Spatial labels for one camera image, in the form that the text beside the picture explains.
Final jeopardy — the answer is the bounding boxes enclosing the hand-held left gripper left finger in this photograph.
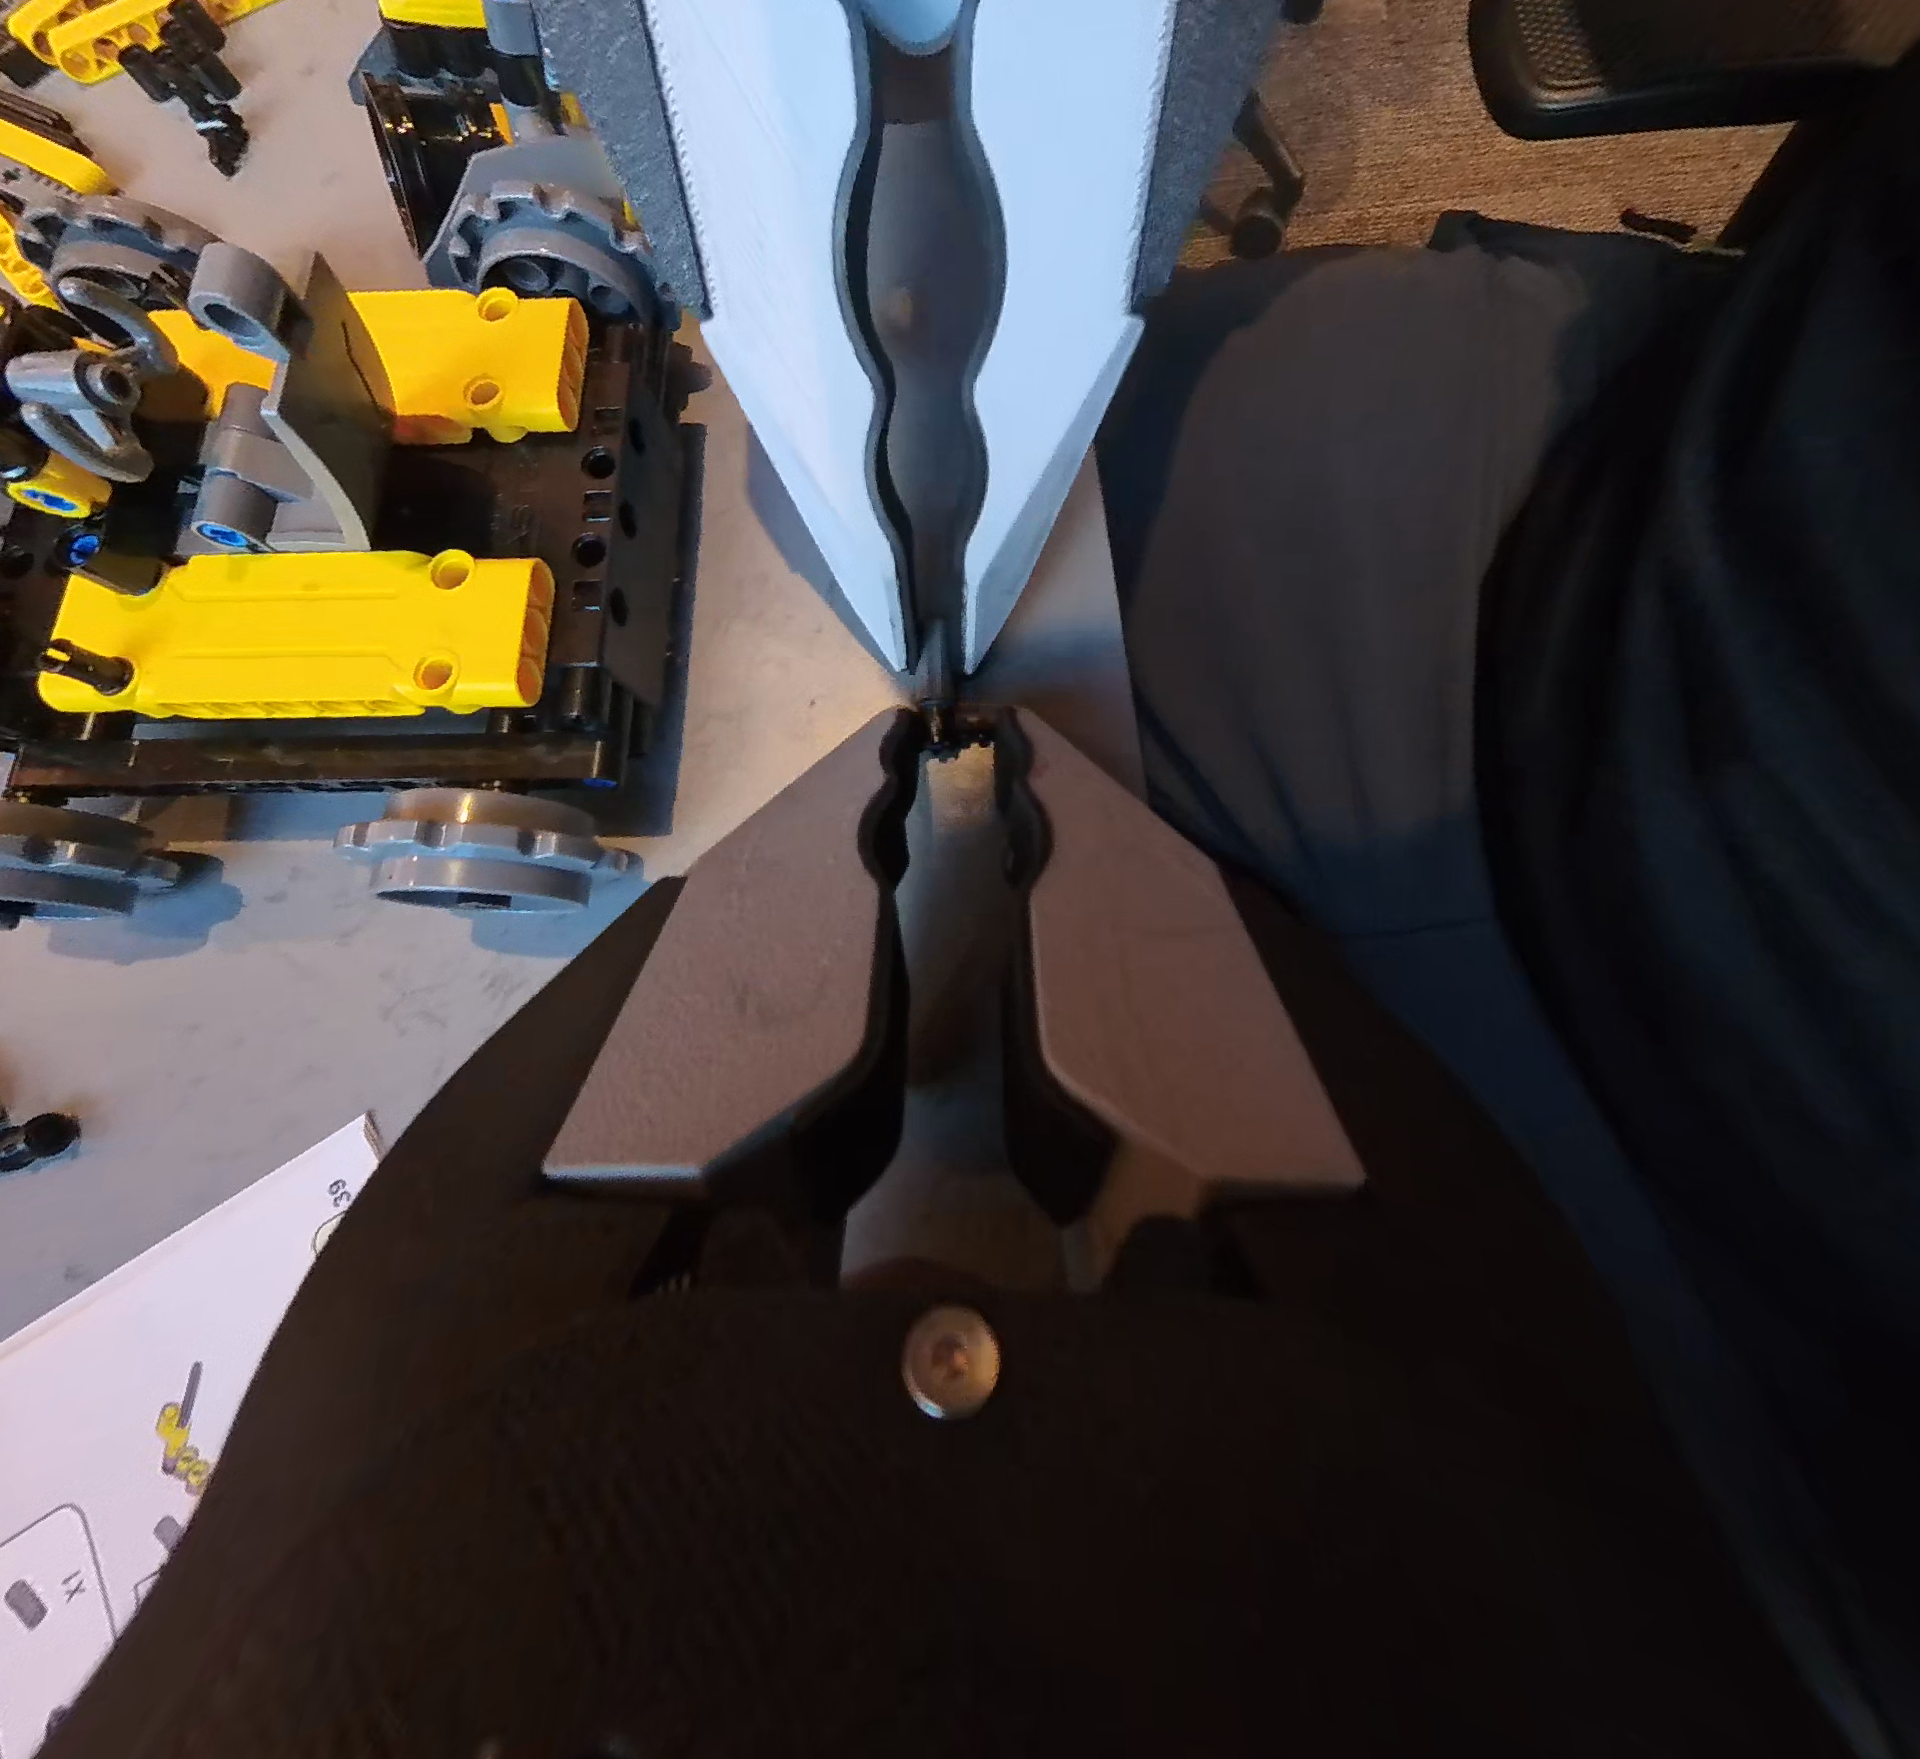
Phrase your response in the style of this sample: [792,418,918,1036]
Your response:
[536,708,920,1203]

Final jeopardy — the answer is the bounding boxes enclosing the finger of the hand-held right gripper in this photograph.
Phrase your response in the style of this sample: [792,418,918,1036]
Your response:
[951,0,1195,676]
[620,0,923,676]

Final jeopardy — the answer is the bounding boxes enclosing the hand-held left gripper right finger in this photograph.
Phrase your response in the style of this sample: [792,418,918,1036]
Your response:
[990,706,1369,1218]

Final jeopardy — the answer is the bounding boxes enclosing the small gear wheel assembly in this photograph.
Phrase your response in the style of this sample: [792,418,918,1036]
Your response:
[348,0,678,329]

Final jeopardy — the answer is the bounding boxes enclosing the black office chair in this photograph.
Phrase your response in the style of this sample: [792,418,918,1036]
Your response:
[1199,0,1920,265]

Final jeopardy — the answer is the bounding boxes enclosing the person's grey trousers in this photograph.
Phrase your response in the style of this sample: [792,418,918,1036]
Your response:
[1100,211,1612,942]

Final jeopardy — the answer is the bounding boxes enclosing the black triple connector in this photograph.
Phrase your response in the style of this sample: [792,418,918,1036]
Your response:
[116,0,248,115]

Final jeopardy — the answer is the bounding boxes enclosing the black yellow toy vehicle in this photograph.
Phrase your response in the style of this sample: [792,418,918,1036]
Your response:
[0,191,710,924]

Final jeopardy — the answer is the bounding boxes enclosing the white instruction booklet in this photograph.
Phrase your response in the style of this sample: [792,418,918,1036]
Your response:
[0,1114,382,1759]

